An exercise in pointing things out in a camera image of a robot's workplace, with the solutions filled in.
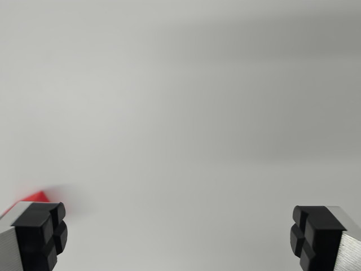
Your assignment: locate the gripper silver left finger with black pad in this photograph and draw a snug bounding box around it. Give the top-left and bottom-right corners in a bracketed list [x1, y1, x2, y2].
[0, 200, 69, 271]

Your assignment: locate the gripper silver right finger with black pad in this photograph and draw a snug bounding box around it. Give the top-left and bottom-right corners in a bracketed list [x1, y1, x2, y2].
[289, 205, 361, 271]

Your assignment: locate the red cube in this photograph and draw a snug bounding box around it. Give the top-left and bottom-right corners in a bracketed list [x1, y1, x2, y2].
[0, 190, 51, 220]

